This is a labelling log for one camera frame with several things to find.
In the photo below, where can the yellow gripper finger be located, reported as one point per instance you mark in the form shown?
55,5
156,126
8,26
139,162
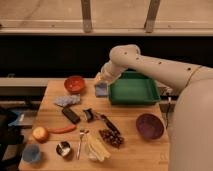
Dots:
97,79

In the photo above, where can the blue-grey sponge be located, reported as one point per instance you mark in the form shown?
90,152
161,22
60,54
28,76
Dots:
101,90

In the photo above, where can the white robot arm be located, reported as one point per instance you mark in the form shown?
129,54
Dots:
191,141

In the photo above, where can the shiny metal cup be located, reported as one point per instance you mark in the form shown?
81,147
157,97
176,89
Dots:
63,148

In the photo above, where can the blue silicone cup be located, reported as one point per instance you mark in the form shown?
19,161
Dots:
31,153

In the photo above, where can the red bowl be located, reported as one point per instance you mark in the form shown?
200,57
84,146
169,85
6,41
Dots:
74,84

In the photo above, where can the green plastic tray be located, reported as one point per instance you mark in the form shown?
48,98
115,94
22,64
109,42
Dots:
133,88

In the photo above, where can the small black metal clip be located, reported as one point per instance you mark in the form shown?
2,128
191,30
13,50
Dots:
89,115

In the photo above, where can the crumpled grey cloth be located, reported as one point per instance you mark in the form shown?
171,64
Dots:
67,100

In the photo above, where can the black rectangular block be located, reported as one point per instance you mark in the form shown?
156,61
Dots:
71,115

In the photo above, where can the metal spoon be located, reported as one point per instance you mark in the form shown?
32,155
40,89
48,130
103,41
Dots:
81,135

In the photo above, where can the bunch of dark grapes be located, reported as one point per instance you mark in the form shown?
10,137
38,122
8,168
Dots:
111,137

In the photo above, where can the red chili pepper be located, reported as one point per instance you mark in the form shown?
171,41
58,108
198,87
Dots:
63,130

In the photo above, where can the yellow banana in bowl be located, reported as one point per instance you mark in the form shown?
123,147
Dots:
95,150

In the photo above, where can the purple bowl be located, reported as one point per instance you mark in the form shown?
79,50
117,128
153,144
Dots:
149,126

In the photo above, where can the apple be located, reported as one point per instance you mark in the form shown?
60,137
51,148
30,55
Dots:
40,134

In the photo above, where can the black-handled knife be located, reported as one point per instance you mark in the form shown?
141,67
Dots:
108,123

